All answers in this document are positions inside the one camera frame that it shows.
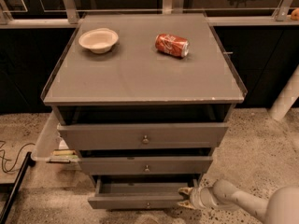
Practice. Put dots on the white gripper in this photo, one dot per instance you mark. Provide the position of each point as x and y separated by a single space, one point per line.
196 197

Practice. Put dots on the grey bottom drawer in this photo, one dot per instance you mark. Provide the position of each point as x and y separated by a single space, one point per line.
139 193

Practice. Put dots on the grey drawer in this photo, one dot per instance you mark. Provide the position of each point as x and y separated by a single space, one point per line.
146 165
142 136
139 193

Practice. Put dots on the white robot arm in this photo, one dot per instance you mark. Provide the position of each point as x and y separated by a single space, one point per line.
281 208

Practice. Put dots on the grey middle drawer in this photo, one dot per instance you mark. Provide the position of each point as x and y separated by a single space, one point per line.
146 165

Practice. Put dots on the grey drawer cabinet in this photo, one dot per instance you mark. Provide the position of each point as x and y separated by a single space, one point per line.
135 83

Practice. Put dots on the grey top drawer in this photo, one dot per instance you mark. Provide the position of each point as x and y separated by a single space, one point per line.
142 136

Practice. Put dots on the red soda can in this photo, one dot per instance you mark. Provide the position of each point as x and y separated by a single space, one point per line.
172 44

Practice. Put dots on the black metal floor bar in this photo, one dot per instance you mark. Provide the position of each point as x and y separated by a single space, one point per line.
9 190

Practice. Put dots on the white paper bowl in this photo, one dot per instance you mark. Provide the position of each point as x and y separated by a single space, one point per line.
99 41

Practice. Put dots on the orange fruit on ledge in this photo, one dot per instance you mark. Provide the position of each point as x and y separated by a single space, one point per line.
295 14

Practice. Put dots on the white pipe post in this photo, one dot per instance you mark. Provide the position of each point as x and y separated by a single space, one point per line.
286 98

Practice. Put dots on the metal railing frame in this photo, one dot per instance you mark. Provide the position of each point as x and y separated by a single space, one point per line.
71 13

